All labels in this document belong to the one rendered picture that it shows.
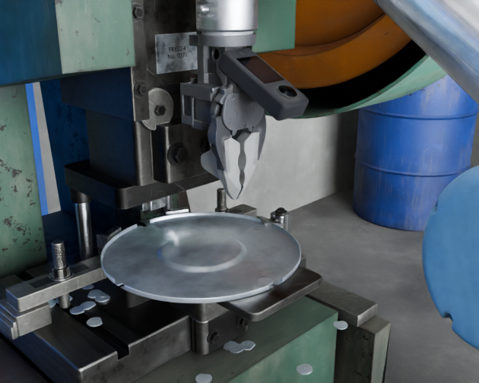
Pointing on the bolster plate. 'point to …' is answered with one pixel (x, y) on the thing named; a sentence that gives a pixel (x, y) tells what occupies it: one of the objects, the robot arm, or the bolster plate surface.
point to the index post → (283, 217)
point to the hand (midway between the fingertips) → (239, 191)
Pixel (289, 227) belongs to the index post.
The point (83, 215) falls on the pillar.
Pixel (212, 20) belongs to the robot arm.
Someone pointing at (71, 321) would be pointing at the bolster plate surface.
